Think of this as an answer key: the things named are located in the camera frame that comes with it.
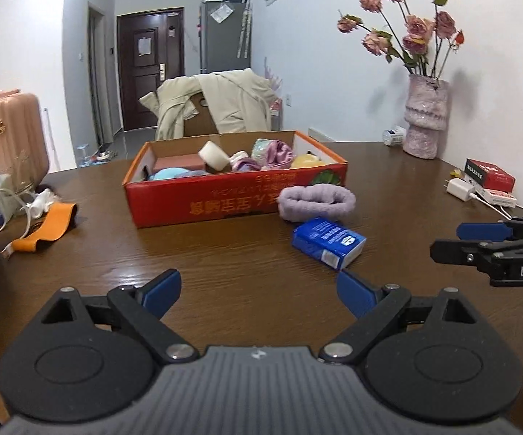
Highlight pink textured vase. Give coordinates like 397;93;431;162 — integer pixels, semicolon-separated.
402;74;451;160

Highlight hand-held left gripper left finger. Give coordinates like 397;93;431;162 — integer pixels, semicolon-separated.
39;268;201;365

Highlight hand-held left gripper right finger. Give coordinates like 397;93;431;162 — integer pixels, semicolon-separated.
318;269;477;365

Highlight red cardboard box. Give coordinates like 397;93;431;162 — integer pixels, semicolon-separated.
122;129;349;228

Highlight pink suitcase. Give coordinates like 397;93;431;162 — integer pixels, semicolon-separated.
0;90;50;191

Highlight dark brown door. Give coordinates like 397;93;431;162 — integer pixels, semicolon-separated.
116;7;185;132

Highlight brown cardboard box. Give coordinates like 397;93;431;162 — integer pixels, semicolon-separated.
183;93;219;137

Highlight grey refrigerator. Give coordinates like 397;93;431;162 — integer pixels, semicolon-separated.
199;0;253;75

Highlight dried pink flowers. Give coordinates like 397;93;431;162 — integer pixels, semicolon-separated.
337;0;465;78

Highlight grey side door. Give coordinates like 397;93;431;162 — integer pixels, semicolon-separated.
87;2;108;146

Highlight white tape roll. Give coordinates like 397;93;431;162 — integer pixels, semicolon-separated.
198;141;231;174

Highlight hanging plastic bag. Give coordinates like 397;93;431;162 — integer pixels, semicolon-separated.
209;2;235;23

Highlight white charger block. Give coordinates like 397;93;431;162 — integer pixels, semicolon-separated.
447;178;477;201

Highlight small white bottle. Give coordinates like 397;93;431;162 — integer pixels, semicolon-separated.
383;126;407;146

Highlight flat white box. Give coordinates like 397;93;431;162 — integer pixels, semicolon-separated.
481;188;518;207

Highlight small red box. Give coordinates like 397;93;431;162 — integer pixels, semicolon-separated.
464;158;516;193

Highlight white power cable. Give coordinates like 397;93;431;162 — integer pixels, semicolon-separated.
0;185;63;237

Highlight yellow plush toy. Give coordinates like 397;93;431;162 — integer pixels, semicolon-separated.
291;152;328;171

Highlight green white soft ball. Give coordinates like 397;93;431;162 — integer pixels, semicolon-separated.
251;138;272;164

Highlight lavender fluffy headband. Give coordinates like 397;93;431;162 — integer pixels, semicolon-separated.
277;184;357;224

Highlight blue tissue pack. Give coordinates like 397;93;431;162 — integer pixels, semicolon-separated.
291;216;366;272

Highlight lilac fluffy cloth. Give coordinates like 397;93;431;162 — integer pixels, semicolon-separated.
231;158;263;173

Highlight beige coat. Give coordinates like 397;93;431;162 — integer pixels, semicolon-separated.
139;69;278;141

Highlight white charger cable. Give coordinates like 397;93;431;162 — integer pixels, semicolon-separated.
470;192;523;219

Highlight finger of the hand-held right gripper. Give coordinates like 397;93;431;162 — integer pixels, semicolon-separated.
430;238;509;267
456;216;523;242

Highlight purple satin cloth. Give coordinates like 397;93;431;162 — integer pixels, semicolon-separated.
266;140;296;168

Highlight orange strap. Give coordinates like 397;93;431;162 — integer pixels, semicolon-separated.
8;203;80;254

